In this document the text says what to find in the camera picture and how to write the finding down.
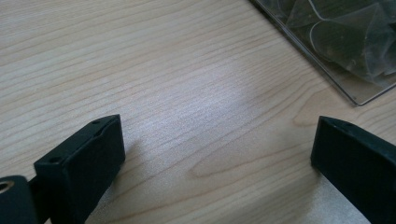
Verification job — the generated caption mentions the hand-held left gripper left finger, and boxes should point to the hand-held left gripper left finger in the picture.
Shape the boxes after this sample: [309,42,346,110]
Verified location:
[33,114,126,224]

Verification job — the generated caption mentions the clear plastic bags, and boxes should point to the clear plastic bags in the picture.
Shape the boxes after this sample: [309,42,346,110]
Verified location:
[264,0,396,87]

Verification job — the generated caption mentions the clear plastic box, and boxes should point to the clear plastic box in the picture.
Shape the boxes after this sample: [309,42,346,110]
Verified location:
[248,0,396,106]

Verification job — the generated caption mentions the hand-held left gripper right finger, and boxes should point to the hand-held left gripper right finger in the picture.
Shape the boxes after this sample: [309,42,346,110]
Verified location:
[310,115,396,224]

